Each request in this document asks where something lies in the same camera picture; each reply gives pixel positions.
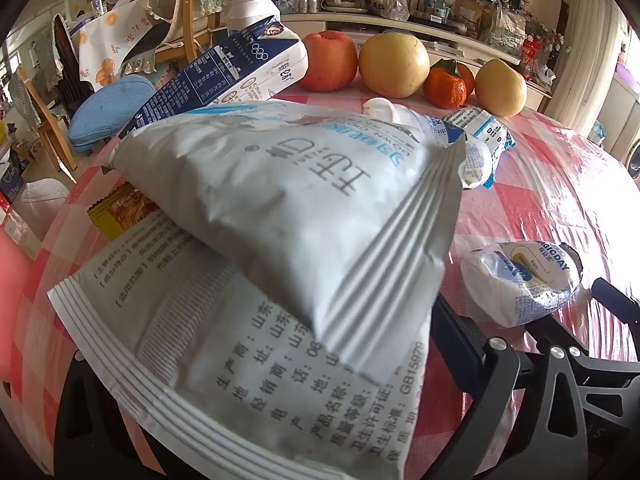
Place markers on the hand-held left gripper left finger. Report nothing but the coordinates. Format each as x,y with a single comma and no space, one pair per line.
85,425

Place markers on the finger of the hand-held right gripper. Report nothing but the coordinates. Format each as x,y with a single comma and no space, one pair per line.
617,300

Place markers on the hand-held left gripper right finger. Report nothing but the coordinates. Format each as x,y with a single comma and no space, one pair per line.
457,345

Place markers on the crushed white plastic bottle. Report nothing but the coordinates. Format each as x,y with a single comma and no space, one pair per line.
510,285

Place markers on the red gold-edged snack packet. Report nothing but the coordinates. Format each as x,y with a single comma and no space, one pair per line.
125,212

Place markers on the blue and white wipes packet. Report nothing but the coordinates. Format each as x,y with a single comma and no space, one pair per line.
480,127

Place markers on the dark blue milk carton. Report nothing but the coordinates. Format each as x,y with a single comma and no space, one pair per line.
215,75

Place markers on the white cushion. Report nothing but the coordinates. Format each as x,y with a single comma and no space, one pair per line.
45,205

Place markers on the yellow pear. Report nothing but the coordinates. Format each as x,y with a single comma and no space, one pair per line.
394,65
500,89

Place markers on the orange tangerine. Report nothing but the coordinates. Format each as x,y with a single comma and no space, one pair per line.
468,77
444,89

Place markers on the white curtain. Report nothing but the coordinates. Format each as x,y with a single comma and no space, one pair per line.
585,35

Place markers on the clear plastic bag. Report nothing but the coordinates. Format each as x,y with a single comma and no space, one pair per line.
505,27

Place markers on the red apple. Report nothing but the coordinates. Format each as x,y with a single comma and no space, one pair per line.
330,62

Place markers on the blue cushioned chair seat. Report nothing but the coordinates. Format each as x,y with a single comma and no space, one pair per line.
110,110

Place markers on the white cabinet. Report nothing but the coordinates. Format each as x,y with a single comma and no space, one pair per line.
400,27

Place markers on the small water bottle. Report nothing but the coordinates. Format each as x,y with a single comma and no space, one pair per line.
442,7
429,6

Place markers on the dark carved chair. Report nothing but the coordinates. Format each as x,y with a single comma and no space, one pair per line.
70,60

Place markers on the pack of silver cans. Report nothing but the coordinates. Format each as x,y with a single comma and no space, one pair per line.
300,4

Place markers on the orange-print white cloth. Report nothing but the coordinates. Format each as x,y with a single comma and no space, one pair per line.
107,40

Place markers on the white capped plastic bottle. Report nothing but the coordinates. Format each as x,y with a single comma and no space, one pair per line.
252,7

